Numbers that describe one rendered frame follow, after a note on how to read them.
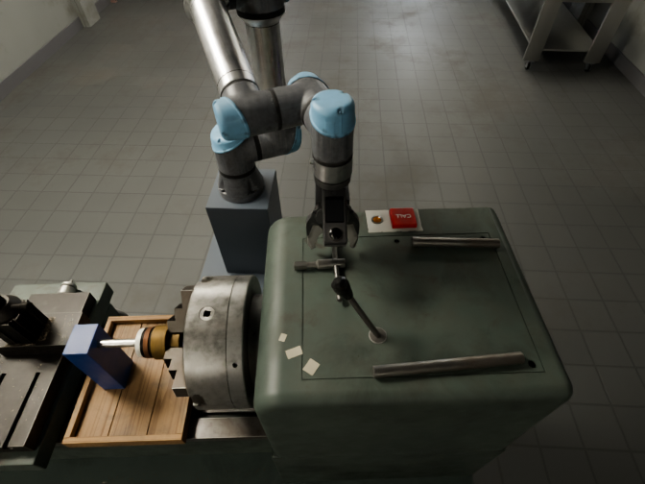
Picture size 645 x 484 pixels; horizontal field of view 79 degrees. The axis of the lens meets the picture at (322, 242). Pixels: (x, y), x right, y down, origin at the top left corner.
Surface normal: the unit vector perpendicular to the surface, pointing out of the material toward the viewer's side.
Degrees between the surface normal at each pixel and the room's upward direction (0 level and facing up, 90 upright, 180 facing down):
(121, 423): 0
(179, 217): 0
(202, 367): 48
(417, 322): 0
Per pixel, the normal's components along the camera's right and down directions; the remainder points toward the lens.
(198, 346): 0.00, -0.15
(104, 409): -0.01, -0.65
